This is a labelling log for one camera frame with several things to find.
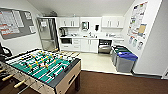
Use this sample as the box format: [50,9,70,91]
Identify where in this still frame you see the stainless steel refrigerator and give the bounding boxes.
[36,17,60,53]

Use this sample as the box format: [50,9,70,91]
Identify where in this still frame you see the black built-in microwave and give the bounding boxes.
[60,37,73,45]

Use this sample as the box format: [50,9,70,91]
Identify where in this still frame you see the green foosball table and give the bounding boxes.
[0,49,82,94]

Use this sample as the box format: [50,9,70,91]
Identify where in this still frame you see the white base cabinet with doors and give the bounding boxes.
[59,36,100,54]

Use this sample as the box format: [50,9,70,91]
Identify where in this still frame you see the steel paper towel dispenser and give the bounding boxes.
[81,21,90,32]

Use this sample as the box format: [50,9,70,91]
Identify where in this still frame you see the paper posters on wall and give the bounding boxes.
[127,1,148,51]

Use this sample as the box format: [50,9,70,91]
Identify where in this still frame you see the white three-door wall cabinet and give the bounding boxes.
[101,15,125,29]

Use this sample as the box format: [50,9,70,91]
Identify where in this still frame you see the grey bin with blue lid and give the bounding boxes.
[115,51,139,74]

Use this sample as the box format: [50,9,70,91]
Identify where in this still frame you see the grey bin with green lid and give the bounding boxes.
[111,45,131,66]

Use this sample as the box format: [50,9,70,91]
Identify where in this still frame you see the white drawer cabinet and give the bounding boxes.
[111,37,125,48]

